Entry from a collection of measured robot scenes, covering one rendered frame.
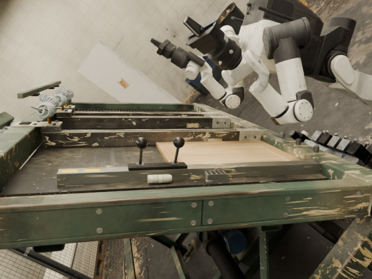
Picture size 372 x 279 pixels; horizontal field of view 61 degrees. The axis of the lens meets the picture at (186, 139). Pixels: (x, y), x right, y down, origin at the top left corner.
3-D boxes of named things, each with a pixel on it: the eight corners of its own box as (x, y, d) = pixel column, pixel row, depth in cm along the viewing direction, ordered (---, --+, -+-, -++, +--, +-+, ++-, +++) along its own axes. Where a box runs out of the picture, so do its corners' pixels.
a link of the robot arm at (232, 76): (213, 75, 101) (235, 92, 107) (239, 52, 95) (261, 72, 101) (208, 54, 108) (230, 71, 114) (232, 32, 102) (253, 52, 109)
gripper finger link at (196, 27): (186, 15, 91) (201, 27, 94) (184, 23, 90) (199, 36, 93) (190, 12, 90) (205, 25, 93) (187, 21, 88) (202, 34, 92)
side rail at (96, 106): (192, 115, 299) (193, 104, 297) (71, 115, 273) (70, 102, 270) (190, 114, 307) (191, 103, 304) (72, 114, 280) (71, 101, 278)
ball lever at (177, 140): (180, 170, 108) (186, 141, 100) (169, 170, 108) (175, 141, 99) (178, 162, 111) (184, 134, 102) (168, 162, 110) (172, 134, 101)
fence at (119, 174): (319, 173, 121) (321, 163, 120) (57, 185, 98) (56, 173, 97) (311, 169, 126) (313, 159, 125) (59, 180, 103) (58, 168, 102)
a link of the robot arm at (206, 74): (191, 57, 164) (208, 76, 169) (184, 68, 160) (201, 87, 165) (199, 52, 159) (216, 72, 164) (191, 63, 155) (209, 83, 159)
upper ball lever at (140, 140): (145, 171, 106) (149, 142, 97) (134, 171, 105) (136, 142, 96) (144, 163, 108) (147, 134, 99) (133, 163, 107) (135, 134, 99)
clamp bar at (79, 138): (262, 144, 165) (266, 98, 160) (14, 149, 136) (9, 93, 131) (253, 140, 175) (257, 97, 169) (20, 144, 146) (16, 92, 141)
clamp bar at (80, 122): (231, 128, 207) (233, 92, 202) (35, 129, 178) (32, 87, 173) (225, 125, 216) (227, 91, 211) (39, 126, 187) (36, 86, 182)
